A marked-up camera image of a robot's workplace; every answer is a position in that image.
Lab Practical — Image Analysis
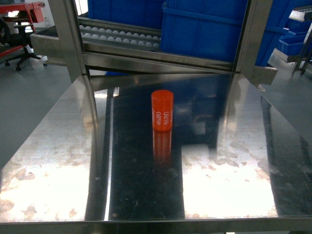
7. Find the black office chair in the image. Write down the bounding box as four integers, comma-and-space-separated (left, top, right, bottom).
0, 17, 42, 71

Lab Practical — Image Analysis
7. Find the steel side rack right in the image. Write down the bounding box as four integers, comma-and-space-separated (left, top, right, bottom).
273, 4, 312, 75

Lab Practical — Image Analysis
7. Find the stainless steel roller rack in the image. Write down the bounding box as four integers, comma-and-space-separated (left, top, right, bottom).
31, 0, 277, 86

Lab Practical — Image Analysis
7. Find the small blue bin right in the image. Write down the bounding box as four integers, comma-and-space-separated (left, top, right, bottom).
277, 35, 305, 56

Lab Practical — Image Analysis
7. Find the red metal table frame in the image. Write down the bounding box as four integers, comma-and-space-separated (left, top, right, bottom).
0, 1, 45, 34

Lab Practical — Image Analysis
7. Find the blue crate behind left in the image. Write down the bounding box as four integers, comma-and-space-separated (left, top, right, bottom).
88, 0, 164, 29

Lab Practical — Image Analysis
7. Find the large blue plastic crate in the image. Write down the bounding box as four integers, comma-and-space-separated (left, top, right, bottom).
160, 0, 248, 62

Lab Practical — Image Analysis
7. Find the orange cylindrical capacitor 4680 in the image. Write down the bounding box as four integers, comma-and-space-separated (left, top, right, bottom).
151, 90, 174, 132

